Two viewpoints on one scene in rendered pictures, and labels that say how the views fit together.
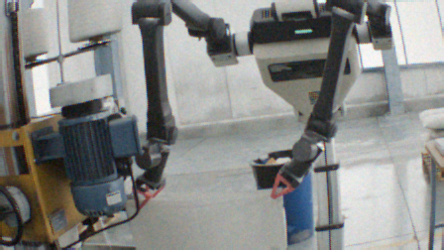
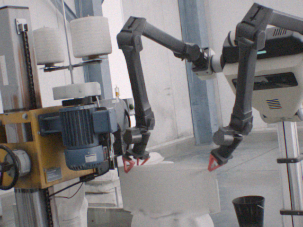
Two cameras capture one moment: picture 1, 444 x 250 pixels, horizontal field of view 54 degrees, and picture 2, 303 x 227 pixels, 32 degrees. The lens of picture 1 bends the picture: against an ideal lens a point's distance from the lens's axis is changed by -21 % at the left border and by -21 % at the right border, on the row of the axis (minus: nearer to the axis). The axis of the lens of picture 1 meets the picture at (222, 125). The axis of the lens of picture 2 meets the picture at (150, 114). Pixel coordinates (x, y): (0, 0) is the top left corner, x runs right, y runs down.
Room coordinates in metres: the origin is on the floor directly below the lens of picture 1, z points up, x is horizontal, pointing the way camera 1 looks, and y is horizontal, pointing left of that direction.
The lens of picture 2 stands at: (-0.63, -0.64, 1.37)
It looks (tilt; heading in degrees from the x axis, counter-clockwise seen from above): 3 degrees down; 20
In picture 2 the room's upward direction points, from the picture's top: 7 degrees counter-clockwise
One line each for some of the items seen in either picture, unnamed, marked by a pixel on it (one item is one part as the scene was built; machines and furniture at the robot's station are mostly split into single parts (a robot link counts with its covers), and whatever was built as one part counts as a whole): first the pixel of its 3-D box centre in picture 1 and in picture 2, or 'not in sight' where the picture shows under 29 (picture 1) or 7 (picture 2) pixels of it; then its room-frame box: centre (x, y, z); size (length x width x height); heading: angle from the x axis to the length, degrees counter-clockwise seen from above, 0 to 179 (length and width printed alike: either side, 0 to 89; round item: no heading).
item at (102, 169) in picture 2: not in sight; (98, 167); (1.50, 0.42, 1.04); 0.08 x 0.06 x 0.05; 165
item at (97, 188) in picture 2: not in sight; (98, 183); (4.24, 1.80, 0.44); 0.66 x 0.42 x 0.14; 69
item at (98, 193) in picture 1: (91, 164); (81, 136); (1.22, 0.33, 1.21); 0.15 x 0.15 x 0.25
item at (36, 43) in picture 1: (29, 34); (47, 46); (1.43, 0.56, 1.61); 0.15 x 0.14 x 0.17; 75
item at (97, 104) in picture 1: (81, 108); (76, 102); (1.22, 0.33, 1.35); 0.12 x 0.12 x 0.04
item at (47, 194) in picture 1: (35, 175); (45, 144); (1.31, 0.56, 1.18); 0.34 x 0.25 x 0.31; 165
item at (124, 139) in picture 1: (126, 141); (105, 124); (1.24, 0.23, 1.25); 0.10 x 0.08 x 0.12; 10
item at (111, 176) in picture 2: not in sight; (115, 171); (4.23, 1.58, 0.56); 0.66 x 0.42 x 0.15; 165
